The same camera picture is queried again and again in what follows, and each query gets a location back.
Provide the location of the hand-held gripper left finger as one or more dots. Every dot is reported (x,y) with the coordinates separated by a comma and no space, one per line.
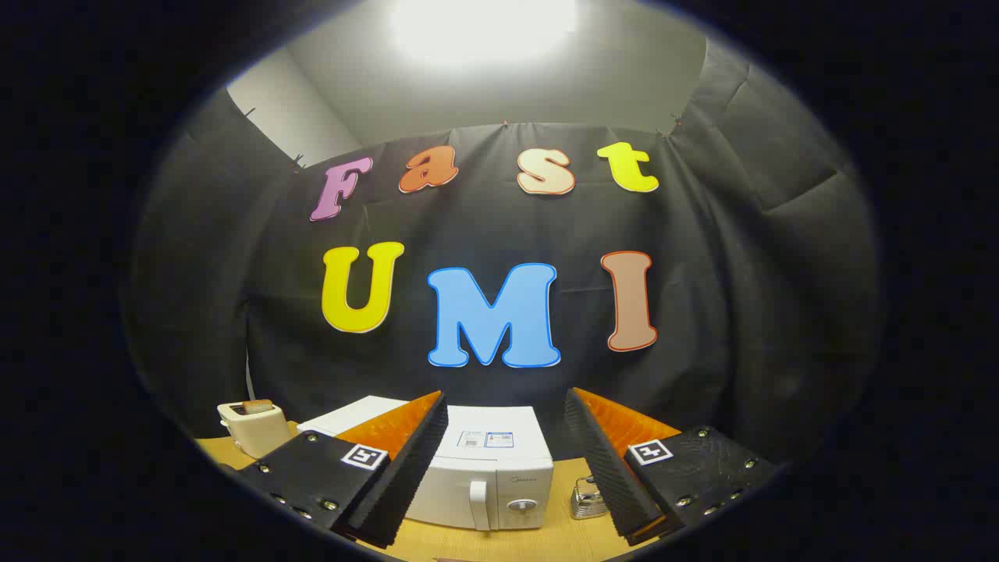
(414,476)

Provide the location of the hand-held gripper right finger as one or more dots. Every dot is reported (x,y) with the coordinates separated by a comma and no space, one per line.
(605,468)

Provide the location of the white microwave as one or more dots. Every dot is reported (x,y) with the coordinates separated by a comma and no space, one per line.
(499,468)

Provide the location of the cream white toaster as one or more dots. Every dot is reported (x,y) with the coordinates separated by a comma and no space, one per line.
(261,437)

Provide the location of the toast slice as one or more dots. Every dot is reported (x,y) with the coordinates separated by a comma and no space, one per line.
(257,407)

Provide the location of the black backdrop cloth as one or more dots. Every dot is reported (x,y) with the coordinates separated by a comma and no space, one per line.
(702,312)

